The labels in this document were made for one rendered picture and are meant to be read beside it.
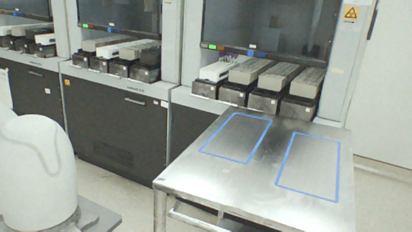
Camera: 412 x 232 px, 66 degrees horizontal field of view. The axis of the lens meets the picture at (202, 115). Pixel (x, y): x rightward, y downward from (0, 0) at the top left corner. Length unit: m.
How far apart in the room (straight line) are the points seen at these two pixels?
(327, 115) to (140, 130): 1.04
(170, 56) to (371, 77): 1.50
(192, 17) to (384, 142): 1.76
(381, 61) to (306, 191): 1.85
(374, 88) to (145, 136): 1.67
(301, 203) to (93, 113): 1.61
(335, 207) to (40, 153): 0.64
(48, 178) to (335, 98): 1.16
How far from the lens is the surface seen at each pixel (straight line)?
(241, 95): 1.49
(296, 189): 0.81
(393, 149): 2.75
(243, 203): 0.73
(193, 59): 1.67
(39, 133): 0.71
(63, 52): 2.34
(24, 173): 0.71
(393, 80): 2.59
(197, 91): 1.59
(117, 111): 1.97
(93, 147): 2.26
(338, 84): 1.47
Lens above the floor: 1.26
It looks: 23 degrees down
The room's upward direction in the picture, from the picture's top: 4 degrees clockwise
